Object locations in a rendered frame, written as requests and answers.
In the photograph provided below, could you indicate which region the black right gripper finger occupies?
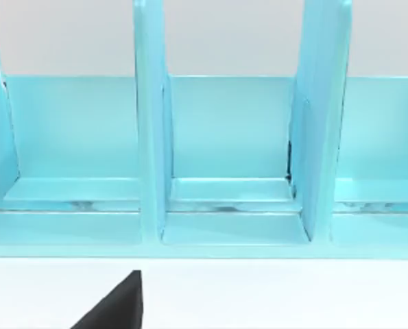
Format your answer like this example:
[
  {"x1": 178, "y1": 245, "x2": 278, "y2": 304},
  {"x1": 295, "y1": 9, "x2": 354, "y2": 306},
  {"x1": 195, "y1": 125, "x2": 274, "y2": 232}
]
[{"x1": 69, "y1": 269, "x2": 145, "y2": 329}]

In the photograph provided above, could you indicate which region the light blue rack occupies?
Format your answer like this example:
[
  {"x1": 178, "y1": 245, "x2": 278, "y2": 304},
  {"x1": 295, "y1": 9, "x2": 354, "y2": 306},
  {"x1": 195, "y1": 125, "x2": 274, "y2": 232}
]
[{"x1": 0, "y1": 0, "x2": 408, "y2": 260}]

